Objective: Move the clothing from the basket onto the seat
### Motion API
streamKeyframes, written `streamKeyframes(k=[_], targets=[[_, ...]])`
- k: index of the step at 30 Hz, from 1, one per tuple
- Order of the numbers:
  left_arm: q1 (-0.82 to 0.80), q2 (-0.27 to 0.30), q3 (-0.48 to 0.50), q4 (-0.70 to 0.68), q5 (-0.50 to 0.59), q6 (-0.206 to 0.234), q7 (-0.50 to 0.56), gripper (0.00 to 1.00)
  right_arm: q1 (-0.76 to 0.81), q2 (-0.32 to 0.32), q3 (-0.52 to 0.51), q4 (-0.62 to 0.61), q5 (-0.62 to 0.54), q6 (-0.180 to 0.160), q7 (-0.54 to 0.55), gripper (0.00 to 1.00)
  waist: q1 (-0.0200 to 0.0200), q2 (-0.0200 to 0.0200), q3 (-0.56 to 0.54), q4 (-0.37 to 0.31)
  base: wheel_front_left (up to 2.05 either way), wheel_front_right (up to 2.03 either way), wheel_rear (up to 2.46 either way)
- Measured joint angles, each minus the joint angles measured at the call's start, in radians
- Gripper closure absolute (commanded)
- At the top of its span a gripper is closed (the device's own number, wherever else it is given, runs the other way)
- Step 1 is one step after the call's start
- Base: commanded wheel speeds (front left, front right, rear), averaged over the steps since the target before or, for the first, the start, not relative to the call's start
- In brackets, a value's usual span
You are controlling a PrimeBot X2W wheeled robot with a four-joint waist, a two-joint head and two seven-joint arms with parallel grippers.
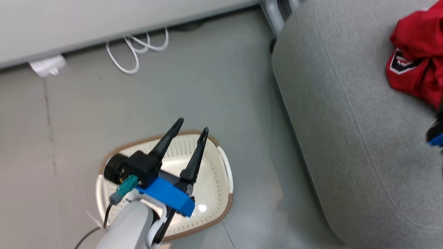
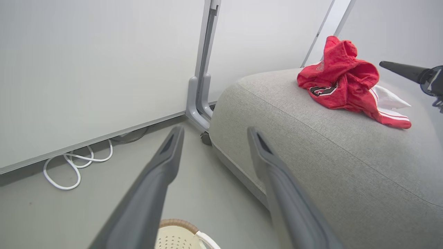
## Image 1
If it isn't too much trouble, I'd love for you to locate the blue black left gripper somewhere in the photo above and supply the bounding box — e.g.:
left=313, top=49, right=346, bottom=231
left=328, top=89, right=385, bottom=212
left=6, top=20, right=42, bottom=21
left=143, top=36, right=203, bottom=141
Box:
left=103, top=118, right=209, bottom=243

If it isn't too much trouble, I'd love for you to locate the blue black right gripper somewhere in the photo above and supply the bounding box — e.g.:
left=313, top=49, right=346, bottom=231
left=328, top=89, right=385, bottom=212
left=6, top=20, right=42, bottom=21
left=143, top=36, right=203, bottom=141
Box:
left=425, top=119, right=443, bottom=147

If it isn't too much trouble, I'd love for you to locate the red basketball jersey clothing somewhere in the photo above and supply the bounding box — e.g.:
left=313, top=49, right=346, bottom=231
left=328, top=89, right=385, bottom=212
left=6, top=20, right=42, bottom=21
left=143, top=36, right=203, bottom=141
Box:
left=386, top=0, right=443, bottom=112

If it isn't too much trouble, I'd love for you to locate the white perforated laundry basket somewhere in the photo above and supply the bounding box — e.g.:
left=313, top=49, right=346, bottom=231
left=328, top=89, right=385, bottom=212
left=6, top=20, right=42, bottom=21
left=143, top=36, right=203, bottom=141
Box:
left=96, top=129, right=234, bottom=242

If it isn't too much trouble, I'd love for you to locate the grey fabric sofa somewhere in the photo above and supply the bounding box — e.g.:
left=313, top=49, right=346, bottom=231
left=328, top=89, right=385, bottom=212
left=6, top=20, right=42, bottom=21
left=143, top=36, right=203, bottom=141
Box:
left=271, top=0, right=443, bottom=249

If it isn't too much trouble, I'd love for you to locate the white zip tie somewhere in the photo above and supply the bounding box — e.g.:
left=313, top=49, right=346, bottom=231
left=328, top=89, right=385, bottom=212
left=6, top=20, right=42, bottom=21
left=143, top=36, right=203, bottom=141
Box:
left=85, top=210, right=106, bottom=230

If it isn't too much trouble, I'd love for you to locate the wide white partition panel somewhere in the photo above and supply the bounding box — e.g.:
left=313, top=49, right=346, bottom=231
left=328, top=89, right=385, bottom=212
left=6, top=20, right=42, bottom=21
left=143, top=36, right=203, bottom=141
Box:
left=0, top=0, right=261, bottom=70

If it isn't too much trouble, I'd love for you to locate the white power strip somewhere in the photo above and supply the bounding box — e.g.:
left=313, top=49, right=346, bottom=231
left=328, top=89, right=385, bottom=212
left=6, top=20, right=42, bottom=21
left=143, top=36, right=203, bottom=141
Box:
left=29, top=55, right=67, bottom=78

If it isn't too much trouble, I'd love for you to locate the teal left cable connector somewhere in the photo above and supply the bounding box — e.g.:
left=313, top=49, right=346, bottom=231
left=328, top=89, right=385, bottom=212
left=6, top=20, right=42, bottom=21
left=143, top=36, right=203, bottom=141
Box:
left=109, top=174, right=139, bottom=204

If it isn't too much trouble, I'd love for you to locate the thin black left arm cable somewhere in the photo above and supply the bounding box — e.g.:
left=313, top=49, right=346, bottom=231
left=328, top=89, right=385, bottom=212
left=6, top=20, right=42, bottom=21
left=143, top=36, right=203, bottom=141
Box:
left=74, top=201, right=115, bottom=249

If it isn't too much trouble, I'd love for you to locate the white looped power cable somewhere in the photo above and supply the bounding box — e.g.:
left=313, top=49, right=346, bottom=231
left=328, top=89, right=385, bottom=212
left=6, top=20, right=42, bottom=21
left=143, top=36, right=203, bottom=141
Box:
left=105, top=28, right=170, bottom=75

